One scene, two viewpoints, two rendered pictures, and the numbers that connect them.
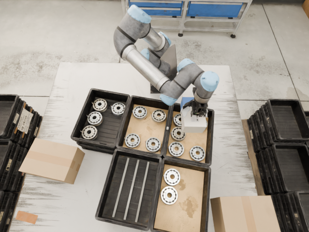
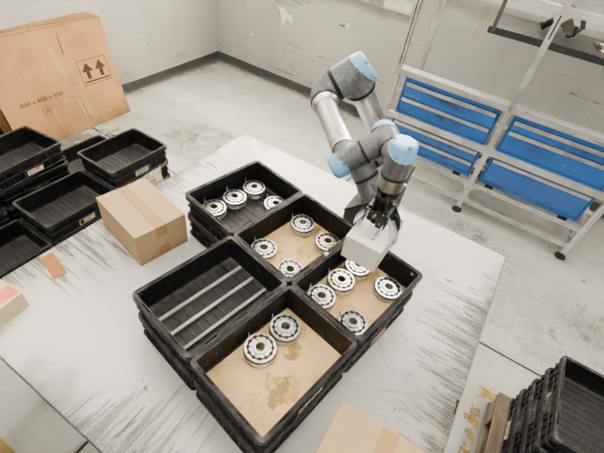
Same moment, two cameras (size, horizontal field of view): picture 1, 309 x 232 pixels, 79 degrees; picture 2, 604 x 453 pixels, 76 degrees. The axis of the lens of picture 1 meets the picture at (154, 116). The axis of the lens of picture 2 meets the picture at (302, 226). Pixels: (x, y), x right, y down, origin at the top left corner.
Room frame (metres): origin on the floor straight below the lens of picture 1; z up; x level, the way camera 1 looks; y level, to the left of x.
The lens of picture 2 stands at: (-0.41, -0.44, 1.96)
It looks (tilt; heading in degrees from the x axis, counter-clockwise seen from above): 43 degrees down; 28
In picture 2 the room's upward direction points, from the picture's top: 10 degrees clockwise
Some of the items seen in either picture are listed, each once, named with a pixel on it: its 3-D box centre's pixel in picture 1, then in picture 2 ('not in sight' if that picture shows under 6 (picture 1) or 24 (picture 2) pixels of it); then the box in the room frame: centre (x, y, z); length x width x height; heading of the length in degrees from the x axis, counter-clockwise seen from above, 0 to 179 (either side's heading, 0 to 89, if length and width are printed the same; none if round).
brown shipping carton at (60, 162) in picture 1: (54, 161); (143, 219); (0.27, 0.66, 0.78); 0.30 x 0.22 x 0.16; 81
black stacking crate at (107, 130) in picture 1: (104, 119); (245, 203); (0.56, 0.35, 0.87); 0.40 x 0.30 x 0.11; 172
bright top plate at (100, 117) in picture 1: (94, 118); (235, 197); (0.57, 0.42, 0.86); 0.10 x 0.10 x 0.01
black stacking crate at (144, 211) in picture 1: (131, 187); (213, 299); (0.12, 0.12, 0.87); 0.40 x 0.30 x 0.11; 172
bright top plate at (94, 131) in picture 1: (89, 132); (214, 208); (0.46, 0.44, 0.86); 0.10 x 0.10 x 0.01
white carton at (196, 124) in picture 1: (192, 113); (373, 236); (0.52, -0.22, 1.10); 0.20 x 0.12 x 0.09; 2
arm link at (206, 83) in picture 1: (207, 84); (399, 157); (0.49, -0.22, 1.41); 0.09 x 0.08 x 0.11; 44
